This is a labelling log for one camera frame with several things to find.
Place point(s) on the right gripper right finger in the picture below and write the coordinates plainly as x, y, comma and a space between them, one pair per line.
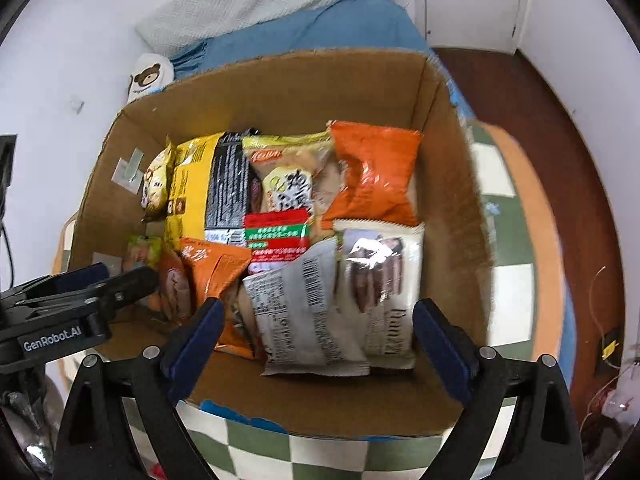
450, 350

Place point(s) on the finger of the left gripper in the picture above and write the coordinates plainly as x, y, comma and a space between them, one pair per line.
51, 285
99, 302

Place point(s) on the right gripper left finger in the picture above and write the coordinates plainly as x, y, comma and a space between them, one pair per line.
189, 348

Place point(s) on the colourful candy balls bag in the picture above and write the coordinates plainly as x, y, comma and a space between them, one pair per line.
142, 251

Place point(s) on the brown snack pack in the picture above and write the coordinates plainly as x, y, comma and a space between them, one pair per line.
174, 288

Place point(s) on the orange pastry snack pack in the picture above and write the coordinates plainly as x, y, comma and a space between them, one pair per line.
216, 271

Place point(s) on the white chocolate biscuit pack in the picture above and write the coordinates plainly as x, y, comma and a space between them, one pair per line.
379, 280

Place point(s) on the panda mushroom snack pack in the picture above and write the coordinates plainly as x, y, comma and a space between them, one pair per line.
156, 182

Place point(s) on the white grey snack pack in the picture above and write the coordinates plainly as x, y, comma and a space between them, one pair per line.
301, 329

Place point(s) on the yellow black snack bag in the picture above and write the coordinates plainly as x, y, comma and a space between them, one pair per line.
213, 188

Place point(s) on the red green snack bar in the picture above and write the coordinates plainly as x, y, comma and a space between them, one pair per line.
276, 238

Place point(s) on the yellow cracker bag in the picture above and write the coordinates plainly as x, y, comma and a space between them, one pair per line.
296, 172

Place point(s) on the green white checkered mat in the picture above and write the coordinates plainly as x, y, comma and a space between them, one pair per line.
236, 450

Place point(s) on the cardboard milk box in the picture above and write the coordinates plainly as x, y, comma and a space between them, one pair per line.
300, 93

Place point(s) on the bear print bolster pillow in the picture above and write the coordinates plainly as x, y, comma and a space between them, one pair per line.
152, 72

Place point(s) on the white door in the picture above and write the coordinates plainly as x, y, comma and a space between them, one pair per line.
487, 25

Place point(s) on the white wall socket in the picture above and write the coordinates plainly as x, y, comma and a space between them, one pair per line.
76, 104

